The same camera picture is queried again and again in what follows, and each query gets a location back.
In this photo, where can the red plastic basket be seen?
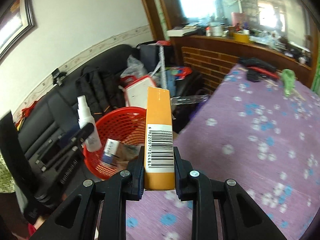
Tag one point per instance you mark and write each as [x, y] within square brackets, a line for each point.
[117, 120]

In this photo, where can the black and red tool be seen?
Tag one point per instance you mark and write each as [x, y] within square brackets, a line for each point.
[260, 66]

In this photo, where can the red blue printed bag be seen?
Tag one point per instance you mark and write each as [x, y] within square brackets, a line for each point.
[178, 72]

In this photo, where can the person's green patterned clothing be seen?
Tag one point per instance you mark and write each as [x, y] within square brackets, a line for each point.
[6, 175]

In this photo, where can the clear plastic bag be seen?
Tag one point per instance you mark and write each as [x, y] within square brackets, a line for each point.
[133, 67]

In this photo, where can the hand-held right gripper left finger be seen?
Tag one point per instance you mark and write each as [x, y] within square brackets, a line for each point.
[140, 180]

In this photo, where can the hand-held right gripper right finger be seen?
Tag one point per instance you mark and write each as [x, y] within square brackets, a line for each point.
[179, 180]

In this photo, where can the clear plastic wrap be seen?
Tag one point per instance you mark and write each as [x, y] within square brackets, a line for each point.
[190, 100]

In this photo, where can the black jacket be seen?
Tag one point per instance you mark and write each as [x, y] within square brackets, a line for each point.
[95, 90]

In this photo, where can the flat white box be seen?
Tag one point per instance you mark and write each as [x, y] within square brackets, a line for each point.
[181, 32]

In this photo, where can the green cloth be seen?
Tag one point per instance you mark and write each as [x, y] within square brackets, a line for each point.
[288, 81]

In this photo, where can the dark picture frame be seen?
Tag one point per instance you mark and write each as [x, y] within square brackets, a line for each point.
[27, 20]

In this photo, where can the white spray bottle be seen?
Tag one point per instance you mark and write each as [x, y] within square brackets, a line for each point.
[86, 112]

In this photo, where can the orange box with barcode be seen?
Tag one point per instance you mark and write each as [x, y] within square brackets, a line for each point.
[158, 110]

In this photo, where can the glass partition window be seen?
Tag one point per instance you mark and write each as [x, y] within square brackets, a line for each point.
[237, 2]

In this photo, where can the dark paper bag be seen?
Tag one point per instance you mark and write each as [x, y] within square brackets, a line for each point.
[150, 55]

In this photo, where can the black leather sofa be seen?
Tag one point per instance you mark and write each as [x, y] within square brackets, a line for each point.
[50, 110]

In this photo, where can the wooden counter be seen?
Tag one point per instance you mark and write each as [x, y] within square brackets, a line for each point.
[212, 60]

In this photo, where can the blue white medicine box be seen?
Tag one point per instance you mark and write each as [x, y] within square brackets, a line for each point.
[110, 153]

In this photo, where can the black wall clamp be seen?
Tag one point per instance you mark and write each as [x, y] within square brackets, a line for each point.
[58, 76]

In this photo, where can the purple floral tablecloth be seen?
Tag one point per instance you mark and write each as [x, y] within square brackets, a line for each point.
[225, 130]

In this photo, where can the white red-rimmed container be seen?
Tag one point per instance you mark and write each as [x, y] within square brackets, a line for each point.
[138, 92]

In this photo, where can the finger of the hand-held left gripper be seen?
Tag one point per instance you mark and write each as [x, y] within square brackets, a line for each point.
[47, 150]
[80, 136]

